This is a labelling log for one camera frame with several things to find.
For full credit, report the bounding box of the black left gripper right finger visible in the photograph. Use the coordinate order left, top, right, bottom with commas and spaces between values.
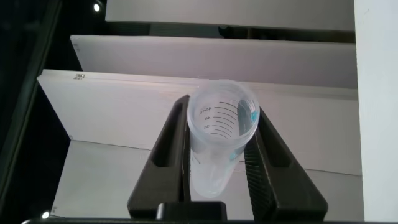
243, 107, 329, 223

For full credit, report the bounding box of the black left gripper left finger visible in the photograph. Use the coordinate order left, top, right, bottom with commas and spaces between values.
127, 95, 191, 219

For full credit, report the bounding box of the test tube with blue pigment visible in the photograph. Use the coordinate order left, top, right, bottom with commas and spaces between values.
186, 79, 261, 199

